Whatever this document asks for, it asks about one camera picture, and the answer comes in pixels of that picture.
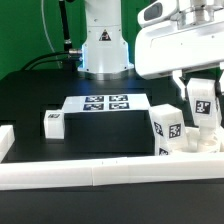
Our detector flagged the black cables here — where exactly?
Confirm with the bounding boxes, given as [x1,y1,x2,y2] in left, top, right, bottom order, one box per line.
[20,50,83,72]

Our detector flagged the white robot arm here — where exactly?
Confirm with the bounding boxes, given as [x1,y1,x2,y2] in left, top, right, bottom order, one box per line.
[79,0,224,95]

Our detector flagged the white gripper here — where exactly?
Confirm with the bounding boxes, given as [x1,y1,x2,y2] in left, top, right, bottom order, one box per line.
[135,0,224,100]

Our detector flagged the black vertical hose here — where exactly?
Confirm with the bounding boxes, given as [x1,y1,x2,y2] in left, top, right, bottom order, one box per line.
[58,0,73,51]

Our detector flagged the white U-shaped fence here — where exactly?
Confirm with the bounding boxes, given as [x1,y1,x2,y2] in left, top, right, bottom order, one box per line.
[0,122,224,190]

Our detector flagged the thin white cable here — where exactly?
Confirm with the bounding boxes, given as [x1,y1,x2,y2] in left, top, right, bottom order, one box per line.
[40,0,63,70]

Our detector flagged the white marker sheet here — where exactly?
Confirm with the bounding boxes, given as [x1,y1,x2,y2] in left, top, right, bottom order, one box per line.
[62,94,150,113]

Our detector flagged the white round stool seat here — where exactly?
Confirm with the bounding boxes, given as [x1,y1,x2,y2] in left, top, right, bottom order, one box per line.
[153,125,224,156]

